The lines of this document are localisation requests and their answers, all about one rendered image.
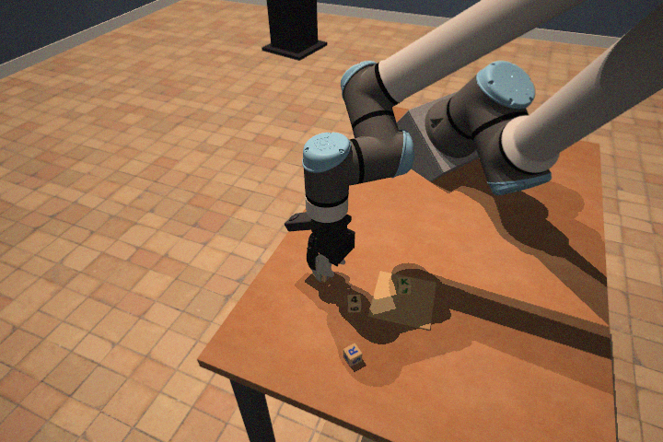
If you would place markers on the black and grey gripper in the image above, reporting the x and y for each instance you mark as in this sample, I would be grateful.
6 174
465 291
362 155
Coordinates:
333 241

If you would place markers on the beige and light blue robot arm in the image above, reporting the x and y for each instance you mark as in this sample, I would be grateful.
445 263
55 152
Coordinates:
514 148

